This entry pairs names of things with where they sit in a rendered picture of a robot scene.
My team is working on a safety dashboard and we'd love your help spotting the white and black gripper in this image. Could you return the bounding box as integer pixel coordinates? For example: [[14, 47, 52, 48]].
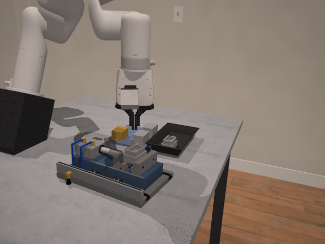
[[115, 67, 154, 130]]

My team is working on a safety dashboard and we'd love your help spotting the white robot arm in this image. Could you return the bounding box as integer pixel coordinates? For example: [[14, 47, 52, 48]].
[[5, 0, 155, 110]]

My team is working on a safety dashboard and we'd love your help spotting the yellow-brown block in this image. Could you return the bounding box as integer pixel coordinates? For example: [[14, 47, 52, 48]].
[[112, 126, 128, 141]]

